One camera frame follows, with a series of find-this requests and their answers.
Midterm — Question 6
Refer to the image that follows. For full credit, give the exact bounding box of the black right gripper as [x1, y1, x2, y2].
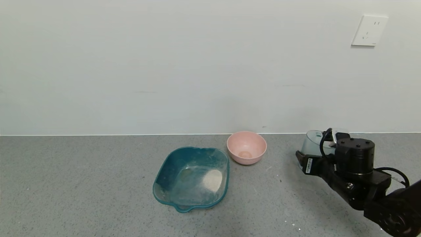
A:
[295, 150, 337, 177]

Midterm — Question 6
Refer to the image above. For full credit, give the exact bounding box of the clear ribbed plastic cup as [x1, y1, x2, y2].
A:
[301, 130, 336, 165]

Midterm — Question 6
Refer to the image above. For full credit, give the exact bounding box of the pale tan powder pile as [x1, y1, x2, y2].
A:
[202, 169, 223, 192]

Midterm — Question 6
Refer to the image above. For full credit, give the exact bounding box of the pink round bowl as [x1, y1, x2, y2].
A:
[227, 131, 267, 166]

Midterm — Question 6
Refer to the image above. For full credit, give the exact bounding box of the teal plastic square tray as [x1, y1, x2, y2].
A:
[153, 146, 230, 213]

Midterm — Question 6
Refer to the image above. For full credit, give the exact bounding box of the black looped gripper cable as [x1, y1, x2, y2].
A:
[319, 128, 333, 159]

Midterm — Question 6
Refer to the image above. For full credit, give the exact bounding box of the black cable with white tag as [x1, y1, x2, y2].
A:
[375, 167, 410, 189]

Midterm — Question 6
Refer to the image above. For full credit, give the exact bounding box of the white wall power socket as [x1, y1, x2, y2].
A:
[351, 15, 389, 47]

